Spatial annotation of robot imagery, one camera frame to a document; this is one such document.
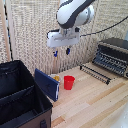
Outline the red plastic cup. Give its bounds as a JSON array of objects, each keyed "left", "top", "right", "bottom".
[{"left": 63, "top": 75, "right": 76, "bottom": 91}]

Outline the black fabric storage bin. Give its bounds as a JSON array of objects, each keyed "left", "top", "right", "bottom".
[{"left": 0, "top": 59, "right": 54, "bottom": 128}]

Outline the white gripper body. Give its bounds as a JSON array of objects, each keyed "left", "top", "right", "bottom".
[{"left": 46, "top": 27, "right": 81, "bottom": 49}]

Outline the yellow object in bowl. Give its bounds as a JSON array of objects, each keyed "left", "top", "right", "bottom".
[{"left": 50, "top": 73, "right": 62, "bottom": 83}]

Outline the black wire oven rack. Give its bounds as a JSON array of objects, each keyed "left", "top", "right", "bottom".
[{"left": 79, "top": 64, "right": 112, "bottom": 86}]

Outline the black toaster oven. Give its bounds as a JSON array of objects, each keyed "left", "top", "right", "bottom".
[{"left": 92, "top": 37, "right": 128, "bottom": 80}]

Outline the blue book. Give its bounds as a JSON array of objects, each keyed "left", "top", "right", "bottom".
[{"left": 34, "top": 68, "right": 61, "bottom": 103}]

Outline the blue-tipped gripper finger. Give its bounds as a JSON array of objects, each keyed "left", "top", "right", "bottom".
[
  {"left": 53, "top": 46, "right": 59, "bottom": 58},
  {"left": 65, "top": 44, "right": 72, "bottom": 56}
]

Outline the black cable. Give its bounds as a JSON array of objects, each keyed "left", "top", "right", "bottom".
[{"left": 79, "top": 13, "right": 128, "bottom": 38}]

